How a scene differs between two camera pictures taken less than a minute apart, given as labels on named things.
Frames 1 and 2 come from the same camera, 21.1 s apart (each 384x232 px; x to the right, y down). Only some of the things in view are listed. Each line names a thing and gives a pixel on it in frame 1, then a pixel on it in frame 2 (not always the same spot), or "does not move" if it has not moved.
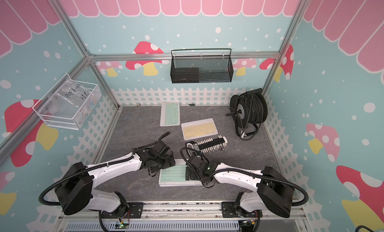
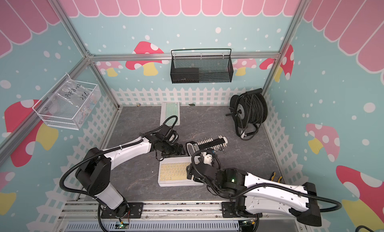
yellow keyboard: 199,128 -> 172,172
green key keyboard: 170,114 does not move
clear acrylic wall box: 68,104 does not move
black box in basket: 185,75 does not move
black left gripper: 167,163 -> 175,152
